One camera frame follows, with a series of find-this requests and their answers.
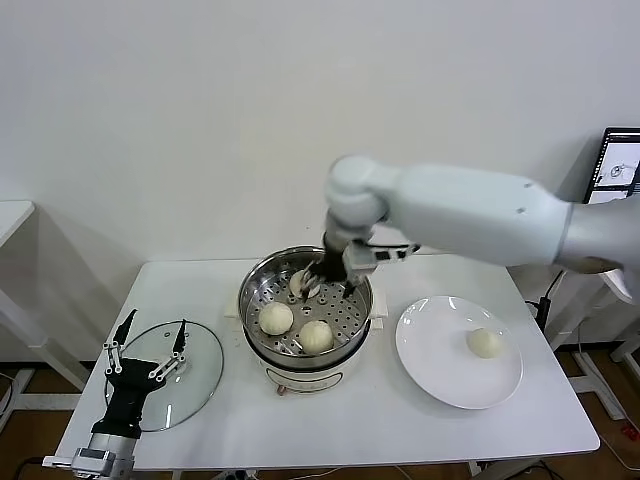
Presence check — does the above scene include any white round plate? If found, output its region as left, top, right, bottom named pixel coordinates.
left=394, top=295, right=525, bottom=411

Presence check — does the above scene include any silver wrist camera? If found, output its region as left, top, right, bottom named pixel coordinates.
left=42, top=446, right=136, bottom=476
left=342, top=238, right=422, bottom=275

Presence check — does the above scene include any stainless steel steamer basket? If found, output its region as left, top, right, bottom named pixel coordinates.
left=237, top=244, right=374, bottom=366

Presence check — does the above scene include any white steamed baozi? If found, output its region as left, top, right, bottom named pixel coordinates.
left=258, top=302, right=295, bottom=336
left=466, top=327, right=505, bottom=360
left=298, top=320, right=335, bottom=356
left=288, top=269, right=321, bottom=297

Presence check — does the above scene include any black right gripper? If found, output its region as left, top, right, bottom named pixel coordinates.
left=298, top=232, right=360, bottom=301

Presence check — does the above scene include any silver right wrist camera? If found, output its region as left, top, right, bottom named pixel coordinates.
left=342, top=238, right=422, bottom=275

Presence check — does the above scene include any white side table with laptop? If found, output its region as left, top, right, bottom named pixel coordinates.
left=547, top=269, right=640, bottom=421

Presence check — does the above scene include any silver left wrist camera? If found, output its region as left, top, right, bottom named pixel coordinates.
left=42, top=446, right=136, bottom=476

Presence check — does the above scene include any white electric cooker pot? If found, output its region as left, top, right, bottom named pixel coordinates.
left=223, top=287, right=389, bottom=399

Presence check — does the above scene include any black and white laptop cable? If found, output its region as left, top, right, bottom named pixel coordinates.
left=524, top=269, right=566, bottom=331

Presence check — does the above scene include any empty white side table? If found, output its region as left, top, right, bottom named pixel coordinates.
left=0, top=199, right=96, bottom=396

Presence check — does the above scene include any grey open laptop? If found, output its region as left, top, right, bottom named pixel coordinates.
left=582, top=126, right=640, bottom=206

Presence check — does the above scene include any round glass pot lid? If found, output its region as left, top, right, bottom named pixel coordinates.
left=103, top=320, right=225, bottom=434

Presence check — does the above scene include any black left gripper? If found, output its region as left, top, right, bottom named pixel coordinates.
left=89, top=308, right=190, bottom=436

